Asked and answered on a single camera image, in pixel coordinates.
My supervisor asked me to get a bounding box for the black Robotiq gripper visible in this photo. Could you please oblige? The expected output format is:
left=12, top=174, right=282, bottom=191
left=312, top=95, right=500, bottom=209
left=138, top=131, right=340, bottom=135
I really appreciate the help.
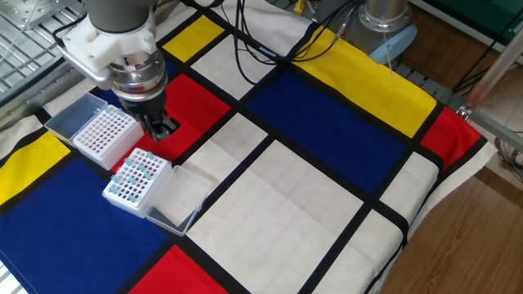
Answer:
left=120, top=89, right=181, bottom=145

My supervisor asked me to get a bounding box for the white pipette tip box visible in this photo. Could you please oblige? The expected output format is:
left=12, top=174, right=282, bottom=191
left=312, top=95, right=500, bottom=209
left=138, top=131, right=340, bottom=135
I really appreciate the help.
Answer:
left=44, top=92, right=145, bottom=171
left=101, top=147, right=212, bottom=237

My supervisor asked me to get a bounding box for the silver wrist coupling flange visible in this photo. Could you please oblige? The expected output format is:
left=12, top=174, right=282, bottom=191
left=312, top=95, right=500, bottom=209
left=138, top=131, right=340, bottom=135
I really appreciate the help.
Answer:
left=108, top=51, right=168, bottom=103

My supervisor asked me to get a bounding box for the Mondrian pattern colour-block tablecloth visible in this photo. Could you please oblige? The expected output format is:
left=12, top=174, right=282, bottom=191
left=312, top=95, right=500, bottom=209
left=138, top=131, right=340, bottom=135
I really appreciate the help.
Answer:
left=0, top=0, right=499, bottom=294

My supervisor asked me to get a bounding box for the perforated metal plate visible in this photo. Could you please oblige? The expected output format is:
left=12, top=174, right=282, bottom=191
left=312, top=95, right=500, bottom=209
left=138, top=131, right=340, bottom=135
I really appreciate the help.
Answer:
left=0, top=0, right=78, bottom=30

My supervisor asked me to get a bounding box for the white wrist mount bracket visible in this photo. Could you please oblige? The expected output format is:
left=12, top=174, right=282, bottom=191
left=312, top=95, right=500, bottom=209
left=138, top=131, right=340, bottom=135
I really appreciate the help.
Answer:
left=59, top=16, right=159, bottom=91

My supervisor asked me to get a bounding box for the black cable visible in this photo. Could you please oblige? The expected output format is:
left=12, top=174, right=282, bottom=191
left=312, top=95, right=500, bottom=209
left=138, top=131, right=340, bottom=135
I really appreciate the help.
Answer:
left=232, top=0, right=287, bottom=87
left=285, top=0, right=364, bottom=65

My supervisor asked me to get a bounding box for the grey cable silver connector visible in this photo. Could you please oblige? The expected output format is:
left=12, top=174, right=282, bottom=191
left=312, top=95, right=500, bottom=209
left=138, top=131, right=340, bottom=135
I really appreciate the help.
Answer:
left=240, top=16, right=356, bottom=66

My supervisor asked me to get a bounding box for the aluminium frame beam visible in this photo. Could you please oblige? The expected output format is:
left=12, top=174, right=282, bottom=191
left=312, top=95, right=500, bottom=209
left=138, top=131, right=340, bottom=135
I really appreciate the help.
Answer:
left=457, top=106, right=523, bottom=152

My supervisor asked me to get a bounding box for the aluminium frame post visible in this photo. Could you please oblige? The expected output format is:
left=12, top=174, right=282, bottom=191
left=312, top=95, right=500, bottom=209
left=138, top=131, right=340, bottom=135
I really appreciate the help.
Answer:
left=463, top=24, right=523, bottom=111

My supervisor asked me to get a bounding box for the grey cable bundle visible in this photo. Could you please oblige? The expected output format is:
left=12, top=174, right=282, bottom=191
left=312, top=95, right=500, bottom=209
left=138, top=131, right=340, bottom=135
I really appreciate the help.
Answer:
left=493, top=130, right=523, bottom=183

